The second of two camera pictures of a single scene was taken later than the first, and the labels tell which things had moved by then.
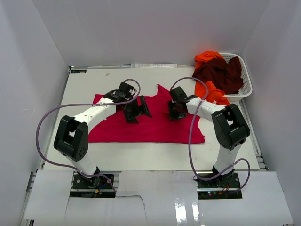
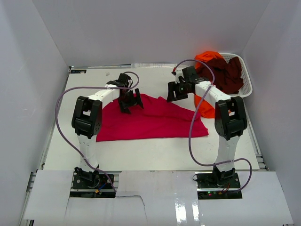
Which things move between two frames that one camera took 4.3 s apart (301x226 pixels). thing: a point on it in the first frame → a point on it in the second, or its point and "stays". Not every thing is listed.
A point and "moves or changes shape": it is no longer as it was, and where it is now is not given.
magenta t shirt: x=158 y=128 moves or changes shape
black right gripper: x=172 y=115 → x=171 y=87
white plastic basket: x=247 y=89 stays
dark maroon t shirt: x=226 y=76 stays
